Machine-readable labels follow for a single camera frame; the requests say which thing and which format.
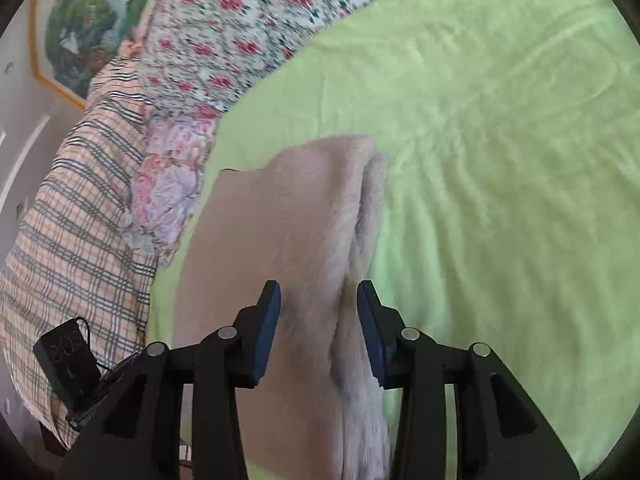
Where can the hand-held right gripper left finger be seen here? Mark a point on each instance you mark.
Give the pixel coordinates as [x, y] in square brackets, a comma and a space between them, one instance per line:
[264, 340]

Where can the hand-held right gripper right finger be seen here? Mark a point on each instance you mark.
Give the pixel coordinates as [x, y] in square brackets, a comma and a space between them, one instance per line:
[372, 340]

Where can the beige knit sweater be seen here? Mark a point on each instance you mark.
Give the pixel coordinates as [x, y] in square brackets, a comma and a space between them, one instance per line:
[300, 235]

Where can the plaid blanket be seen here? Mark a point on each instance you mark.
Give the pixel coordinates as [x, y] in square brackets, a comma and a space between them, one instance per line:
[75, 235]

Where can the pink floral ruffled garment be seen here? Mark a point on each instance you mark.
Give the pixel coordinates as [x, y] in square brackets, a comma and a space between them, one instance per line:
[165, 185]

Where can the light green bed sheet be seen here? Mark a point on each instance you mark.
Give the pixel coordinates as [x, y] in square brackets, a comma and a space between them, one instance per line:
[500, 160]

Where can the rose floral quilt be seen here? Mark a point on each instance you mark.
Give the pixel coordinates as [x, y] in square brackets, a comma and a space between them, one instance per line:
[240, 35]

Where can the framed landscape wall picture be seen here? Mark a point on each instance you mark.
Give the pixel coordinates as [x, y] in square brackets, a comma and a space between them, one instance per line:
[85, 25]

